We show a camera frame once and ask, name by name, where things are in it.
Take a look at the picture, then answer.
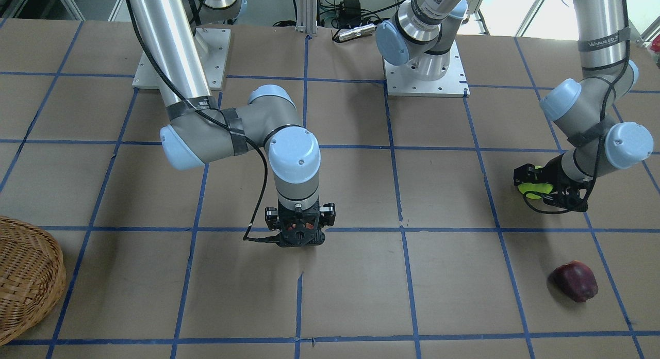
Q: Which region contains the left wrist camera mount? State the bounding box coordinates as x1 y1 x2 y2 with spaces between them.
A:
549 187 588 213

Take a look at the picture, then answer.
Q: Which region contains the silver metal cylinder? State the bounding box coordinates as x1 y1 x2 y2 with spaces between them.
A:
332 23 376 43

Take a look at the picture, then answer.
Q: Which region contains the green apple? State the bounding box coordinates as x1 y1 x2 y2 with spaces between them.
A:
517 166 554 200

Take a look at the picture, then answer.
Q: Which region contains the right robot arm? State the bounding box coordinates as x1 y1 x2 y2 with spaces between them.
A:
125 0 336 247

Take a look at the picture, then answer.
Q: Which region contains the dark red apple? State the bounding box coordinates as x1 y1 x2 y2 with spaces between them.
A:
548 260 599 303

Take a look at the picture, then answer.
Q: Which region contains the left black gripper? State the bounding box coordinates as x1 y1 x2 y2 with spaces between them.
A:
513 154 588 205

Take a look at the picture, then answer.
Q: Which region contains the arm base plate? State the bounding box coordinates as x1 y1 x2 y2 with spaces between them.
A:
133 28 232 91
383 42 470 97

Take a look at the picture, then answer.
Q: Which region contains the black power adapter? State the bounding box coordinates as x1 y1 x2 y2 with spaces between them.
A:
339 0 361 21

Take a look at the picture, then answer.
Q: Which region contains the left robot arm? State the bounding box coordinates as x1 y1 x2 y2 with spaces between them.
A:
375 0 654 214

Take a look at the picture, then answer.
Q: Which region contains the wicker basket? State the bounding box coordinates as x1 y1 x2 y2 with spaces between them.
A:
1 216 66 345

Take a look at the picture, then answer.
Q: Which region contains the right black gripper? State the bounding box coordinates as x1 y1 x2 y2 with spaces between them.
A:
265 200 336 241

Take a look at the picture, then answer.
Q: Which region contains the aluminium frame post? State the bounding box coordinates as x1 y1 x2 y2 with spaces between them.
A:
295 0 318 37

